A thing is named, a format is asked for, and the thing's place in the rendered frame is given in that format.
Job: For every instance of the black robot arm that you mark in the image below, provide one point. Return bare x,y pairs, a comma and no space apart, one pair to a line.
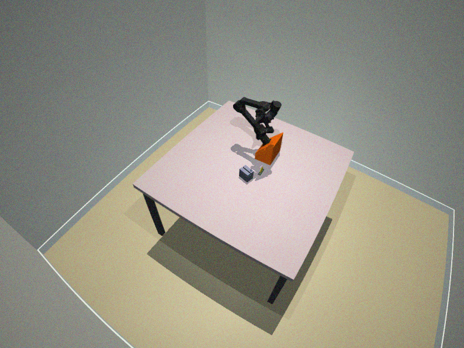
258,127

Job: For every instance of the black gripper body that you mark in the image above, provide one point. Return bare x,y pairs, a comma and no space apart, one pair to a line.
266,119

